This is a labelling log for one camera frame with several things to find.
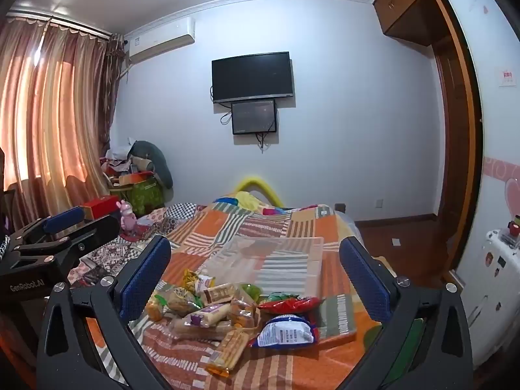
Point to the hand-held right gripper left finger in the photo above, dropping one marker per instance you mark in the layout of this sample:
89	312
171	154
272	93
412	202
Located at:
147	280

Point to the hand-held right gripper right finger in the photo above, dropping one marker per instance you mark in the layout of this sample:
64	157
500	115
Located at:
365	280

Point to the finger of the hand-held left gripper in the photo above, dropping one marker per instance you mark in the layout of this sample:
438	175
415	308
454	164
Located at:
63	217
95	233

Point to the orange snack packet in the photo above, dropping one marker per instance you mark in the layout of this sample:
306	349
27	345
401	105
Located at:
154	308

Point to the green-edged cookie packet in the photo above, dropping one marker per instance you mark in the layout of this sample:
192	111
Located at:
183	300

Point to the yellow snack packet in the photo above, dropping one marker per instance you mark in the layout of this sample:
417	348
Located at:
190	278

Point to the white pink snack packet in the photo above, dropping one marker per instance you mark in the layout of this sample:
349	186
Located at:
207	282

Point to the clear bread packet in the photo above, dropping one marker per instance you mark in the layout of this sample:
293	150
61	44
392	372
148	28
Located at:
195	330

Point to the labelled bread roll packet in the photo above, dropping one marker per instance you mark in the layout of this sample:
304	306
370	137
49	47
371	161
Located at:
208	315

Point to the brown bread packet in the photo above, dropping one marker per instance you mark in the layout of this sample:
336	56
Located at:
219	293

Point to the red chip bag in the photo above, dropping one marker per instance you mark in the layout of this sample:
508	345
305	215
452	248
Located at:
290	304

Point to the blue white chip bag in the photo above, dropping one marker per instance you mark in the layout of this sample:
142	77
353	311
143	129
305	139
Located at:
286	331

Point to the clear plastic storage bin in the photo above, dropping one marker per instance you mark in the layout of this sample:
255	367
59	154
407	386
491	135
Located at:
268	260

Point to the small brown cake packet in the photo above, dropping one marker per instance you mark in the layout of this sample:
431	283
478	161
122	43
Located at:
243	313

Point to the long orange cracker packet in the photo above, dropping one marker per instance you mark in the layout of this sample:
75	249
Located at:
229	351

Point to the red box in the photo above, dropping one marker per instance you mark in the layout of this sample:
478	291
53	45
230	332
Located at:
101	206

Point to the pink plush toy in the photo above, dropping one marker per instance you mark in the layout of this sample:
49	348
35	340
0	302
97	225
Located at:
128	218

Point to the green patterned bag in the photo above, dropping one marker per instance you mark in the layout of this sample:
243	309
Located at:
144	197

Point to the orange cardboard box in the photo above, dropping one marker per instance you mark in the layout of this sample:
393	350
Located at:
136	178

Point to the checkered patterned blanket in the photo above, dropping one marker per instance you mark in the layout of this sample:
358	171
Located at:
178	213

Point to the orange brown curtain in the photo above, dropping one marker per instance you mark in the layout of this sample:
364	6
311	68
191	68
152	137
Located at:
53	109

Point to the striped patchwork blanket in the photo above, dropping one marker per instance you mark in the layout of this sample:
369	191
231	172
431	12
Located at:
260	227

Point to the white air conditioner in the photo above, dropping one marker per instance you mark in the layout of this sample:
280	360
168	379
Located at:
160	40

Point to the wooden overhead cabinet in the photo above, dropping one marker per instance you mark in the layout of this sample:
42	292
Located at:
406	4

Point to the white wall socket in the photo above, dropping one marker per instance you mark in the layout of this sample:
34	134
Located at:
380	203

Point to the brown wooden door frame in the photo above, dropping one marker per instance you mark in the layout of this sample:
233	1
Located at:
459	138

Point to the pink heart wall sticker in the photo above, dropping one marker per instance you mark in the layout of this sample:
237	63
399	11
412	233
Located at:
512	195

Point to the small black wall monitor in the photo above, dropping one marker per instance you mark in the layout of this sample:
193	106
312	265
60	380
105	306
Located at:
254	117

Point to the large black wall television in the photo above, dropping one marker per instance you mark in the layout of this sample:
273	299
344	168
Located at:
252	77

